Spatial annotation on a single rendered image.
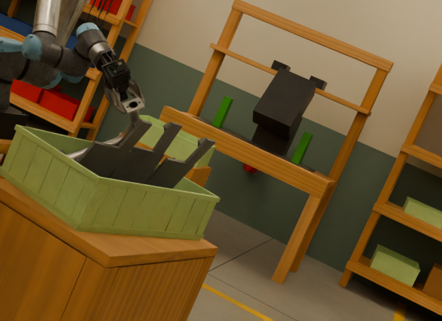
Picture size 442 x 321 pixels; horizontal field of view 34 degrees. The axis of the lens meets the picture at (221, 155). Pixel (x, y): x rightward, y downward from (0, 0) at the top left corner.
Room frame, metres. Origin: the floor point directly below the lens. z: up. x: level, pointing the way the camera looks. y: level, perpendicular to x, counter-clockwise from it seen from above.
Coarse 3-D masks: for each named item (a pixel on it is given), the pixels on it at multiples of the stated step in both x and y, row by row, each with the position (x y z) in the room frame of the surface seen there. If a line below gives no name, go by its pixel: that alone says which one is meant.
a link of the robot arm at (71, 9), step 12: (72, 0) 2.48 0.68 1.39; (84, 0) 2.51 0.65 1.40; (60, 12) 2.49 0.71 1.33; (72, 12) 2.50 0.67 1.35; (60, 24) 2.50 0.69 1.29; (72, 24) 2.52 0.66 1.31; (60, 36) 2.51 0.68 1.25; (36, 72) 2.51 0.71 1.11; (48, 72) 2.53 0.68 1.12; (36, 84) 2.54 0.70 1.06; (48, 84) 2.55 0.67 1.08
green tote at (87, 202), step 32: (32, 128) 2.28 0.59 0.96; (32, 160) 2.16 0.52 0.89; (64, 160) 2.08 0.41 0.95; (32, 192) 2.12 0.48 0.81; (64, 192) 2.06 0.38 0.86; (96, 192) 2.01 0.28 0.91; (128, 192) 2.12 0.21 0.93; (160, 192) 2.23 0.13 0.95; (192, 192) 2.38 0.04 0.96; (96, 224) 2.05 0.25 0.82; (128, 224) 2.17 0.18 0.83; (160, 224) 2.29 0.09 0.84; (192, 224) 2.43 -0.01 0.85
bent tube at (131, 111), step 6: (126, 102) 2.13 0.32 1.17; (132, 102) 2.14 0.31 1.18; (138, 102) 2.14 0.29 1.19; (126, 108) 2.12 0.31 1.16; (132, 108) 2.12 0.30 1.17; (138, 108) 2.12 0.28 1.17; (132, 114) 2.14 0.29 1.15; (138, 114) 2.15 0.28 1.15; (132, 120) 2.16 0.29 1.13; (132, 126) 2.18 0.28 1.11; (126, 132) 2.20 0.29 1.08; (114, 138) 2.20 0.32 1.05; (120, 138) 2.20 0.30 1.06; (114, 144) 2.19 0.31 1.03; (84, 150) 2.15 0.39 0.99; (72, 156) 2.13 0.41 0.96; (78, 156) 2.14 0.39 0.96
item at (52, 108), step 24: (96, 0) 7.33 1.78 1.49; (120, 0) 7.28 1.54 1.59; (144, 0) 7.64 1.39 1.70; (0, 24) 7.60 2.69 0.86; (24, 24) 7.54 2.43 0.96; (96, 24) 7.24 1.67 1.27; (120, 24) 7.24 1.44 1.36; (72, 48) 7.34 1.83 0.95; (96, 72) 7.22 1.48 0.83; (24, 96) 7.44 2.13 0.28; (48, 96) 7.36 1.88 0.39; (48, 120) 7.25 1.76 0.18; (72, 120) 7.32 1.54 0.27; (96, 120) 7.64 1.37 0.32
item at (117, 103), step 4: (112, 88) 2.15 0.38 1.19; (112, 92) 2.16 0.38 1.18; (112, 96) 2.16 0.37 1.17; (116, 96) 2.11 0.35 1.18; (112, 100) 2.15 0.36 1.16; (116, 100) 2.12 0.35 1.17; (112, 104) 2.14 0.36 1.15; (116, 104) 2.13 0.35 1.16; (120, 104) 2.14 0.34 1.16; (116, 108) 2.13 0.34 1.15; (120, 108) 2.13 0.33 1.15; (124, 112) 2.12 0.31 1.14
